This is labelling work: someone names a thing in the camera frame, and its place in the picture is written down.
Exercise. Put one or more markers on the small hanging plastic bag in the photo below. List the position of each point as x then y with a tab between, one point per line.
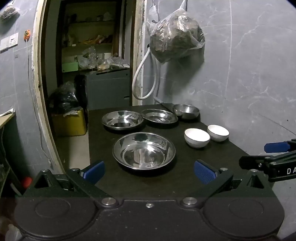
8	12

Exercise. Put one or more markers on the steel bowl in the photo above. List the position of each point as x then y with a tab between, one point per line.
186	111

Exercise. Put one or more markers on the white ceramic bowl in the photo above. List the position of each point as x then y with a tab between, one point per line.
197	138
218	132

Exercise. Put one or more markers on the green box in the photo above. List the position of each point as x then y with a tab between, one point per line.
70	67

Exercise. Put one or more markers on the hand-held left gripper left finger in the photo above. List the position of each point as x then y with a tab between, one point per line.
94	172

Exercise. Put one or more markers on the grey metal cabinet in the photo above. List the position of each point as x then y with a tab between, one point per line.
106	89

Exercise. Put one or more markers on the large steel plate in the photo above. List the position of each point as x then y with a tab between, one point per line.
143	153

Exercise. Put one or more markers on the white plastic jug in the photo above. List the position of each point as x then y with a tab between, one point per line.
12	233

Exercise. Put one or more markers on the plastic bag of dried herbs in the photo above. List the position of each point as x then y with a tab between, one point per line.
175	37

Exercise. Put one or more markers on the wooden board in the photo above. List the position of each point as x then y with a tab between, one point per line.
7	117

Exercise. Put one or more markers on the orange wall hook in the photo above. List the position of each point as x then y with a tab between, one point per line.
27	35

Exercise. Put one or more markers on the yellow box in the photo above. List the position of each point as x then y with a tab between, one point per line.
69	125

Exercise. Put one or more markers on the small steel plate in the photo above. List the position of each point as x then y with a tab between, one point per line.
159	115
122	120

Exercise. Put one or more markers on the white wall switch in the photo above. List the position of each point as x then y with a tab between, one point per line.
4	44
13	39

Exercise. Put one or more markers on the wooden door frame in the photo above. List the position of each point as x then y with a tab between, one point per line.
40	92

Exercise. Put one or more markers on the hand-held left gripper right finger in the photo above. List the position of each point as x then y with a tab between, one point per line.
204	172

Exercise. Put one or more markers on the red capped dark bottle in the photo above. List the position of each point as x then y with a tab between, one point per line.
27	182

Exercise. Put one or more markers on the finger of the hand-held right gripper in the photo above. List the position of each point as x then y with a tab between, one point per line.
276	147
252	162

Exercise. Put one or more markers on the cluttered storage shelf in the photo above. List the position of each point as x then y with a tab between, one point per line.
92	34

